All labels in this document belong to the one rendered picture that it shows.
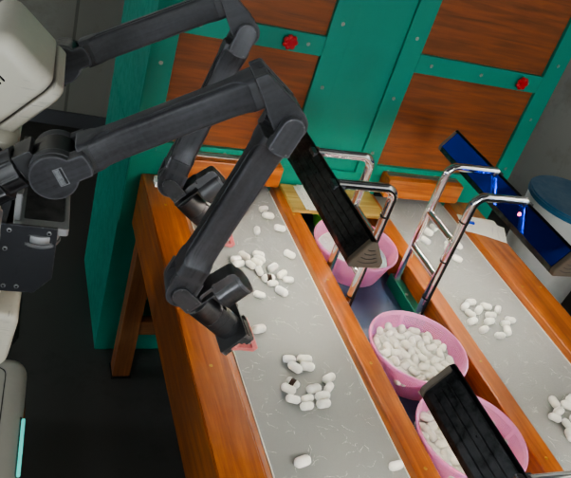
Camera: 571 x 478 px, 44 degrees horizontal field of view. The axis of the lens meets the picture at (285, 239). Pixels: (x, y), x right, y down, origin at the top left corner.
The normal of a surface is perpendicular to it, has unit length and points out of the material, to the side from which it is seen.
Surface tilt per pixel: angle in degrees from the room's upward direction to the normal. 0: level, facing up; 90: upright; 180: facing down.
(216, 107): 85
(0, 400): 0
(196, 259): 77
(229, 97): 88
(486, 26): 90
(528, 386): 0
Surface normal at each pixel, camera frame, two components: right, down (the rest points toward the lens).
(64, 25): 0.22, 0.59
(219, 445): 0.27, -0.80
